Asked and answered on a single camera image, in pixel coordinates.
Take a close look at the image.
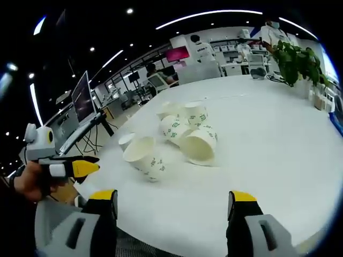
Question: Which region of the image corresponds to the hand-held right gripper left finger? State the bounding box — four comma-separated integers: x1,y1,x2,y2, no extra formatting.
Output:
34,188,119,257

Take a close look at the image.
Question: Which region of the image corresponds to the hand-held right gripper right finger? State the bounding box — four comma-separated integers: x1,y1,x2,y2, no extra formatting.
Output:
226,190,299,257

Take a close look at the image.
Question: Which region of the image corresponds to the pile of paper cups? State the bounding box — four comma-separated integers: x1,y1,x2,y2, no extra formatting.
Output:
118,100,219,184

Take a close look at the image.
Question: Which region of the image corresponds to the person's left hand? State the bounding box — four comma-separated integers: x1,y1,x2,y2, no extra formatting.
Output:
12,160,69,203

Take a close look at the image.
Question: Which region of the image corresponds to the black monitor stand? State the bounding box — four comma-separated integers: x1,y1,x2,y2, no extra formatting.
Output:
90,111,115,138

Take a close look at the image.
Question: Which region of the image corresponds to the dark mesh chair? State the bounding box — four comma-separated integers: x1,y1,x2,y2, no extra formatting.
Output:
115,226,175,257

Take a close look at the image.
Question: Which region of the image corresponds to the computer monitor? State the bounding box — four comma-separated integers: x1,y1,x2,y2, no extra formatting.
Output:
70,70,98,124

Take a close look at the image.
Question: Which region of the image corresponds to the white table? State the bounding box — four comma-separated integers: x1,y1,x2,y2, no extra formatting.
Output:
76,74,343,257

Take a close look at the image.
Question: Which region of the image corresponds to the white office chair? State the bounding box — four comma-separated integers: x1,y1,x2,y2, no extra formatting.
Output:
247,53,265,71
147,73,170,94

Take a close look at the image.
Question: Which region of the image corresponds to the blue flat object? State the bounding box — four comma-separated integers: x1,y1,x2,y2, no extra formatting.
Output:
328,111,343,136

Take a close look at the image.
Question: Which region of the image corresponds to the white box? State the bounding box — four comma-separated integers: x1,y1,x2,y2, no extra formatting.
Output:
308,85,336,112

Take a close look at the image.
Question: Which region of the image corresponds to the pink display screen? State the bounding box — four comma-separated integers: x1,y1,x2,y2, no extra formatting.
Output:
165,46,190,63

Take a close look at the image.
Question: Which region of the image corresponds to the grey bag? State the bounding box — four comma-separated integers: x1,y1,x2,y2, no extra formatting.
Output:
250,67,267,80

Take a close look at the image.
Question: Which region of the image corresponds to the green potted plant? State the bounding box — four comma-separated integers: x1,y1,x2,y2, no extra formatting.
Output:
271,39,332,99

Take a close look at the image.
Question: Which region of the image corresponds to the black cable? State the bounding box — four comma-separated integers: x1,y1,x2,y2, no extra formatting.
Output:
266,73,293,87

